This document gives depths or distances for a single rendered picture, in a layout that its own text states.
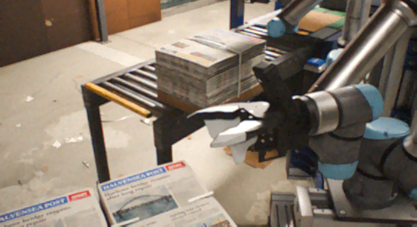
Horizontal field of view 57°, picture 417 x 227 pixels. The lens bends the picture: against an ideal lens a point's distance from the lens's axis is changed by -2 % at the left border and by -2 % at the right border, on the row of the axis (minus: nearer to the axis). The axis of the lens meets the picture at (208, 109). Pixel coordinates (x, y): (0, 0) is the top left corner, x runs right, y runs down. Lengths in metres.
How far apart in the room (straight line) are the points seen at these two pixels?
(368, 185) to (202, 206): 0.45
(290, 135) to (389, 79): 0.62
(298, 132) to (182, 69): 0.85
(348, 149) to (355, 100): 0.10
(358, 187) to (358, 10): 0.71
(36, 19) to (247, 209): 3.25
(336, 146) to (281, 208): 1.23
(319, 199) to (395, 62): 0.46
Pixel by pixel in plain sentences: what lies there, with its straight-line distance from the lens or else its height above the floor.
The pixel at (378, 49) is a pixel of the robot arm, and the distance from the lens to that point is 0.90.
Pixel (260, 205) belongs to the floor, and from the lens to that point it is 2.32.
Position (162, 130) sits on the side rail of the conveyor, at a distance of 1.50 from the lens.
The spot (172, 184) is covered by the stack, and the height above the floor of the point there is 0.83.
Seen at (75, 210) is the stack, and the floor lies 0.83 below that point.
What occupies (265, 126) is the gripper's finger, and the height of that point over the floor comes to 1.25.
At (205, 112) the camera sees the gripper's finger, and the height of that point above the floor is 1.23.
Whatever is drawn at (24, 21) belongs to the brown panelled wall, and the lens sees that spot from 4.61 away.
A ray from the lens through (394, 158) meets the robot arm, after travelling 1.04.
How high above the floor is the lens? 1.56
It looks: 29 degrees down
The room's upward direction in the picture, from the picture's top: straight up
